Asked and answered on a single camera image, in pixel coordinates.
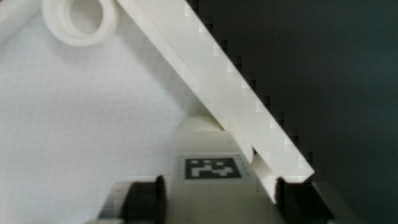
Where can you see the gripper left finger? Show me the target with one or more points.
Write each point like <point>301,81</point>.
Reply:
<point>136,204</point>

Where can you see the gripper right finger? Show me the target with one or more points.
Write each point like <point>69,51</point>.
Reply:
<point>312,204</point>

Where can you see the white desk leg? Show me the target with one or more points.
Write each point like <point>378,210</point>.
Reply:
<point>216,194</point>

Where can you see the white desk top tray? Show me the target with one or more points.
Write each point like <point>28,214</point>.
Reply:
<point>113,71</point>

